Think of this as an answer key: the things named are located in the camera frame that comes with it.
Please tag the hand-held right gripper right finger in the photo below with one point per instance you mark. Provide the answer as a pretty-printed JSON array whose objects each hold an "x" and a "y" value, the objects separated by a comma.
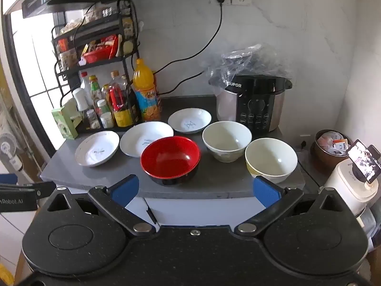
[{"x": 266, "y": 191}]

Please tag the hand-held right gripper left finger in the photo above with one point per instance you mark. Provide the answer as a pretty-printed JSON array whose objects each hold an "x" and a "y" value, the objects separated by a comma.
[{"x": 125, "y": 190}]

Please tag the cream bowl with yellow outside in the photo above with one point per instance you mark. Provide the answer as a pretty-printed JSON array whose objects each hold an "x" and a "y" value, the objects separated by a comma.
[{"x": 271, "y": 158}]

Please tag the white plate with grey rim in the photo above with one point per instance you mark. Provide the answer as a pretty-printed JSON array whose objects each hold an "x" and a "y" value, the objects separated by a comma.
[{"x": 98, "y": 149}]

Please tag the wide white plate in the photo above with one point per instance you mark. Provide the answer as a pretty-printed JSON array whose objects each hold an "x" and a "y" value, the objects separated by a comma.
[{"x": 140, "y": 137}]

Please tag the red and black bowl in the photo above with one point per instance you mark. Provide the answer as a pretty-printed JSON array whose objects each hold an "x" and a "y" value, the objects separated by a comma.
[{"x": 169, "y": 155}]

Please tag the cream bowl with patterned base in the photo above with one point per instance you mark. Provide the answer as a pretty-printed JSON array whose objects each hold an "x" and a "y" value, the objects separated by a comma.
[{"x": 226, "y": 138}]

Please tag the small deep white plate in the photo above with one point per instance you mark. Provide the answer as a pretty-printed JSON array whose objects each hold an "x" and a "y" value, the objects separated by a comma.
[{"x": 189, "y": 120}]

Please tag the small white fan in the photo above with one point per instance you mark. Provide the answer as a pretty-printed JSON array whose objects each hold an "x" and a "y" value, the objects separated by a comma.
[{"x": 9, "y": 152}]

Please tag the brown pot with packets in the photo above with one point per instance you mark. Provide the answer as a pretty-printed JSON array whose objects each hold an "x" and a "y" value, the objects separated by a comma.
[{"x": 324, "y": 155}]

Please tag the white electric kettle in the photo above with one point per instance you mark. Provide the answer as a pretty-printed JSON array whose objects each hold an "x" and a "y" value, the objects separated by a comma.
[{"x": 345, "y": 190}]

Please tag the green carton box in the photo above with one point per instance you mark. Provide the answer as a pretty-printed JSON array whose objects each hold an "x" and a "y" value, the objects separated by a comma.
[{"x": 64, "y": 123}]

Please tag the black and silver pressure cooker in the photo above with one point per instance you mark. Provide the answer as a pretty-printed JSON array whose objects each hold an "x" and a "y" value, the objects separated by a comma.
[{"x": 256, "y": 104}]

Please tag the orange juice bottle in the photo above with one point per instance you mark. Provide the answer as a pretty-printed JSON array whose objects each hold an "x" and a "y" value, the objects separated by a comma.
[{"x": 144, "y": 95}]

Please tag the white seasoning jar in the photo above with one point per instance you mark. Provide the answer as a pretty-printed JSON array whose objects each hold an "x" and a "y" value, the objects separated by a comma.
[{"x": 80, "y": 98}]

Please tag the smartphone on stand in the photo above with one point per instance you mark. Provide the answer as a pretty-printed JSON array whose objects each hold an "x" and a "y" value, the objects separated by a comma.
[{"x": 364, "y": 161}]

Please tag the clear plastic bag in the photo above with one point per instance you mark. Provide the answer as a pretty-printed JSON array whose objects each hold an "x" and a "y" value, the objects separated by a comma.
[{"x": 244, "y": 62}]

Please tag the black metal kitchen rack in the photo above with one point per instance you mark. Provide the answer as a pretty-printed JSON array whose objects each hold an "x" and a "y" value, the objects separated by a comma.
[{"x": 68, "y": 72}]

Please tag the red plastic basket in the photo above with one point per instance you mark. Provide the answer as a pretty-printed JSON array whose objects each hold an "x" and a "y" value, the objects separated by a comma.
[{"x": 96, "y": 56}]

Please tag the window with black frame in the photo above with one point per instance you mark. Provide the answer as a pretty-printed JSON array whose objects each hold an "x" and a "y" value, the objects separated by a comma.
[{"x": 38, "y": 65}]

